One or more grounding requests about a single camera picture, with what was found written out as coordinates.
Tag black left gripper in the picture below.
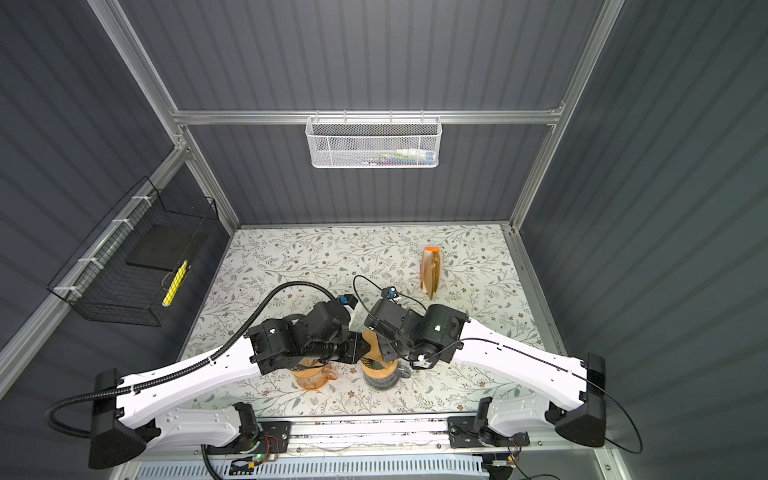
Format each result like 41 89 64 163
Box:
305 330 375 364

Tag grey glass carafe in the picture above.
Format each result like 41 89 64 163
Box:
362 364 412 390

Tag orange glass carafe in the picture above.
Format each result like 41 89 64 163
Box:
291 359 338 390

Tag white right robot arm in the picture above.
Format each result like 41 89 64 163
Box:
364 299 607 448

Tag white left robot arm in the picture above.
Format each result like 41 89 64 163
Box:
88 295 370 470

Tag orange coffee filter holder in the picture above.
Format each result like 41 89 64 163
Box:
420 247 442 300

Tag floral table mat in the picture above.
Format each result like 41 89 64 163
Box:
183 224 542 417

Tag yellow green striped stick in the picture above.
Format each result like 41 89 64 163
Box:
161 260 189 308

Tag black flat box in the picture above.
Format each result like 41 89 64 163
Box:
125 225 208 272

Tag markers in white basket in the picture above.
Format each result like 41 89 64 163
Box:
355 148 438 167

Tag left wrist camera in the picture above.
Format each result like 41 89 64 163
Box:
338 294 358 309

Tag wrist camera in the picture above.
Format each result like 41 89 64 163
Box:
338 294 358 309
380 286 401 301

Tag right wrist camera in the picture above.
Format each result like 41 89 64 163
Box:
380 286 401 301

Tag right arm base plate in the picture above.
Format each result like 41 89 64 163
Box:
446 416 530 449

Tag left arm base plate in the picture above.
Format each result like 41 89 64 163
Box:
204 421 292 455

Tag white wire mesh basket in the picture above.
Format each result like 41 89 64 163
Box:
305 116 443 169

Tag black wire basket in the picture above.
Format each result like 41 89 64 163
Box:
48 180 219 327

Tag black corrugated cable hose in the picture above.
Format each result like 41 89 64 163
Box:
45 280 337 439

